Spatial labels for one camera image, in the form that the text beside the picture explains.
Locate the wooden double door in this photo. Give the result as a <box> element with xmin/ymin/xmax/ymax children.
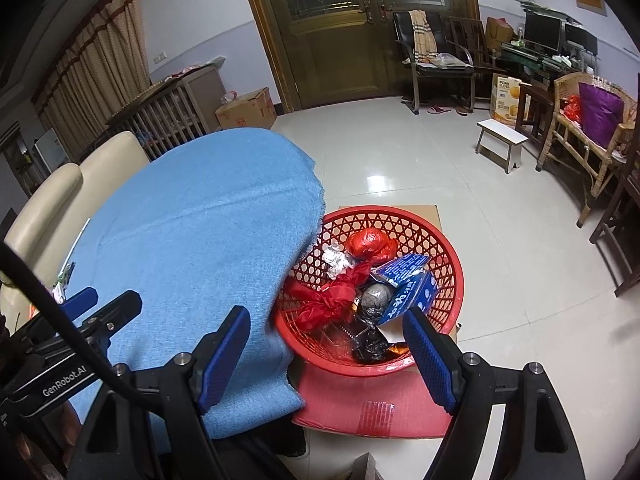
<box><xmin>235</xmin><ymin>0</ymin><xmax>481</xmax><ymax>111</ymax></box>

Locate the wooden crib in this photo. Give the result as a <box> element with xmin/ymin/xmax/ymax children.
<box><xmin>106</xmin><ymin>62</ymin><xmax>228</xmax><ymax>161</ymax></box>

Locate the white tissue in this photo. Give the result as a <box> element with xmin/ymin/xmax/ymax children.
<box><xmin>321</xmin><ymin>242</ymin><xmax>358</xmax><ymax>279</ymax></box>

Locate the cream leather sofa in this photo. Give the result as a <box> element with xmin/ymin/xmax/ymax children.
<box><xmin>0</xmin><ymin>130</ymin><xmax>151</xmax><ymax>321</ymax></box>

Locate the wicker chair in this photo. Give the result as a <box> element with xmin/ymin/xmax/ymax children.
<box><xmin>536</xmin><ymin>72</ymin><xmax>640</xmax><ymax>226</ymax></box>

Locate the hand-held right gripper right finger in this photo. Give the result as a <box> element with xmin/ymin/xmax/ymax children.
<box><xmin>402</xmin><ymin>307</ymin><xmax>586</xmax><ymax>480</ymax></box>

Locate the brown paper bag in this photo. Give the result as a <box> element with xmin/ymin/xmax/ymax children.
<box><xmin>486</xmin><ymin>16</ymin><xmax>516</xmax><ymax>51</ymax></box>

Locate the red plastic basket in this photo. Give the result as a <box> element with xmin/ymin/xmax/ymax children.
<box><xmin>270</xmin><ymin>205</ymin><xmax>463</xmax><ymax>378</ymax></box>

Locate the red knotted plastic bag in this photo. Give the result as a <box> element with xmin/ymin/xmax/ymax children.
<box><xmin>285</xmin><ymin>262</ymin><xmax>373</xmax><ymax>333</ymax></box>

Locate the black metal chair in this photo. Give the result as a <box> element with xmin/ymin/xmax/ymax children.
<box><xmin>392</xmin><ymin>10</ymin><xmax>476</xmax><ymax>116</ymax></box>

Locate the orange printed carton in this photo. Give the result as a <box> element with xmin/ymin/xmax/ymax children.
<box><xmin>489</xmin><ymin>73</ymin><xmax>532</xmax><ymax>127</ymax></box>

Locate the brown cardboard box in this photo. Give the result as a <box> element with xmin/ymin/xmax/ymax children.
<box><xmin>215</xmin><ymin>86</ymin><xmax>277</xmax><ymax>132</ymax></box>

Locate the white board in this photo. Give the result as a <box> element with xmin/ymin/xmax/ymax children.
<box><xmin>34</xmin><ymin>127</ymin><xmax>65</xmax><ymax>173</ymax></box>

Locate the translucent plastic bag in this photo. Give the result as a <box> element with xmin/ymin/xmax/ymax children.
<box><xmin>425</xmin><ymin>52</ymin><xmax>473</xmax><ymax>68</ymax></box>

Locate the red plastic bag ball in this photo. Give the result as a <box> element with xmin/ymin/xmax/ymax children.
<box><xmin>347</xmin><ymin>227</ymin><xmax>399</xmax><ymax>263</ymax></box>

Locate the blue foil packet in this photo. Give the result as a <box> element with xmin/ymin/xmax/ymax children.
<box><xmin>372</xmin><ymin>254</ymin><xmax>431</xmax><ymax>288</ymax></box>

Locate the green wrapper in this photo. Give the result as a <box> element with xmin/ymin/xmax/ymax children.
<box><xmin>52</xmin><ymin>260</ymin><xmax>78</xmax><ymax>301</ymax></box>

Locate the grey ball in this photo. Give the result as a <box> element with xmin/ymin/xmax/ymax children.
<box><xmin>360</xmin><ymin>282</ymin><xmax>396</xmax><ymax>321</ymax></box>

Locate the blue white toothpaste box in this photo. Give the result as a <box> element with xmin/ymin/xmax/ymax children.
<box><xmin>377</xmin><ymin>272</ymin><xmax>440</xmax><ymax>328</ymax></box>

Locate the dark wooden chair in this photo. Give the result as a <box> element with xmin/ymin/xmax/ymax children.
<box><xmin>447</xmin><ymin>16</ymin><xmax>506</xmax><ymax>111</ymax></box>
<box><xmin>589</xmin><ymin>125</ymin><xmax>640</xmax><ymax>298</ymax></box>

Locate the purple cushion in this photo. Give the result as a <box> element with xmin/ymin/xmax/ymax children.
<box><xmin>578</xmin><ymin>81</ymin><xmax>626</xmax><ymax>148</ymax></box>

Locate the beige striped scarf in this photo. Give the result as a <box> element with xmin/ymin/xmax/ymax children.
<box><xmin>409</xmin><ymin>10</ymin><xmax>435</xmax><ymax>63</ymax></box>

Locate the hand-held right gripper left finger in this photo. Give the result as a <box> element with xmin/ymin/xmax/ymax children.
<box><xmin>67</xmin><ymin>305</ymin><xmax>252</xmax><ymax>480</ymax></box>

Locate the small white stool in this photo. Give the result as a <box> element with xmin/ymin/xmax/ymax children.
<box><xmin>475</xmin><ymin>119</ymin><xmax>530</xmax><ymax>174</ymax></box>

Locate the dark wooden side table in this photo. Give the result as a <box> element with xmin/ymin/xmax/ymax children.
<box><xmin>515</xmin><ymin>82</ymin><xmax>556</xmax><ymax>143</ymax></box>

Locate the black monitor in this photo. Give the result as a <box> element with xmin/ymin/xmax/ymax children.
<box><xmin>524</xmin><ymin>11</ymin><xmax>563</xmax><ymax>53</ymax></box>
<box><xmin>564</xmin><ymin>22</ymin><xmax>598</xmax><ymax>58</ymax></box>

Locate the black plastic bag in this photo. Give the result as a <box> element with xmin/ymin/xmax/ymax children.
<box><xmin>350</xmin><ymin>320</ymin><xmax>396</xmax><ymax>366</ymax></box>

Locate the beige curtain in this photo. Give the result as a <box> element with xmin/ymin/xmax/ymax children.
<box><xmin>30</xmin><ymin>0</ymin><xmax>151</xmax><ymax>148</ymax></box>

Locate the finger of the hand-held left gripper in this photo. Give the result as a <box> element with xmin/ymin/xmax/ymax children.
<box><xmin>75</xmin><ymin>290</ymin><xmax>144</xmax><ymax>356</ymax></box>
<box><xmin>10</xmin><ymin>286</ymin><xmax>98</xmax><ymax>341</ymax></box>

